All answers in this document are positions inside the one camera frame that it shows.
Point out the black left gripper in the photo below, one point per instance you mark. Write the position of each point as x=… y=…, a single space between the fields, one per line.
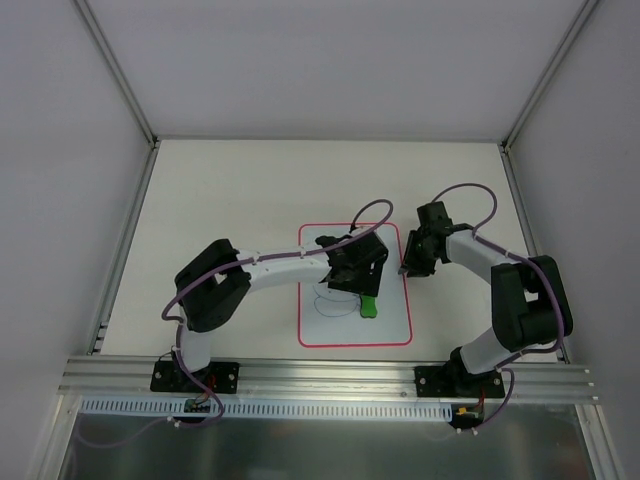
x=364 y=279

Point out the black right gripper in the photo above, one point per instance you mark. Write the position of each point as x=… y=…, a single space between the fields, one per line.
x=417 y=254

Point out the green whiteboard eraser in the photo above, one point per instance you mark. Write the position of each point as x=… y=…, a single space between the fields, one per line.
x=368 y=307

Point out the pink framed whiteboard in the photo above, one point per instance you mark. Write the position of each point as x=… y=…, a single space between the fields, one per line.
x=330 y=318

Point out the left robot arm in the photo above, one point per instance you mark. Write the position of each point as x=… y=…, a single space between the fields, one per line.
x=211 y=287

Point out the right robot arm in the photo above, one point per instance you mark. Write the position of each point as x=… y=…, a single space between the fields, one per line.
x=530 y=312

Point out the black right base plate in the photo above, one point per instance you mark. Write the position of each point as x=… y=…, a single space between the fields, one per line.
x=442 y=382

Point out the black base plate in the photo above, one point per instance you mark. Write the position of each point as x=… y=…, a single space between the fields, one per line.
x=220 y=377
x=442 y=382

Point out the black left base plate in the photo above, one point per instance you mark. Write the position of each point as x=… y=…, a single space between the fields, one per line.
x=220 y=377

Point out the white slotted cable duct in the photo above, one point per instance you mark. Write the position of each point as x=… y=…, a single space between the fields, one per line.
x=413 y=411

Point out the aluminium mounting rail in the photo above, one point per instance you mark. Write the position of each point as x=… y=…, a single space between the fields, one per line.
x=328 y=380

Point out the right aluminium frame post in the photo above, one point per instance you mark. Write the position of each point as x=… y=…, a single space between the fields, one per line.
x=568 y=39

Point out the aluminium frame post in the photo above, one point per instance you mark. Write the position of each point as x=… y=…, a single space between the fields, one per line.
x=568 y=39
x=99 y=38

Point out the left aluminium frame post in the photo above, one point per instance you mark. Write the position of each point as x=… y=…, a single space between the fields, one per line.
x=99 y=38

